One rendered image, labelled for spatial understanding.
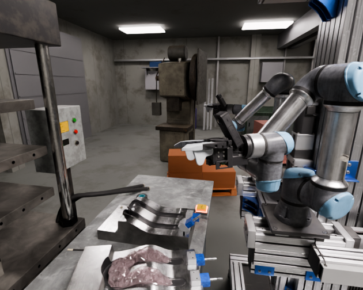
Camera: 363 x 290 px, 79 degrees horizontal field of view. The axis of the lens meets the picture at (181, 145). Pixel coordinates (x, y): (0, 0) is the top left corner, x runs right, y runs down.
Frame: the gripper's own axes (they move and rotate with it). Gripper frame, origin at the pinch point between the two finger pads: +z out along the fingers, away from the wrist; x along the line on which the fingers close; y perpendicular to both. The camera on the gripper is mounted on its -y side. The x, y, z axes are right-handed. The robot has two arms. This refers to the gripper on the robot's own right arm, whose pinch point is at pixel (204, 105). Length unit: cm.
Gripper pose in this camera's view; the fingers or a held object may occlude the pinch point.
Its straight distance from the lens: 181.1
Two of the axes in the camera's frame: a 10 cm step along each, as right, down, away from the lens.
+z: -8.2, -1.5, 5.5
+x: 5.6, -3.5, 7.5
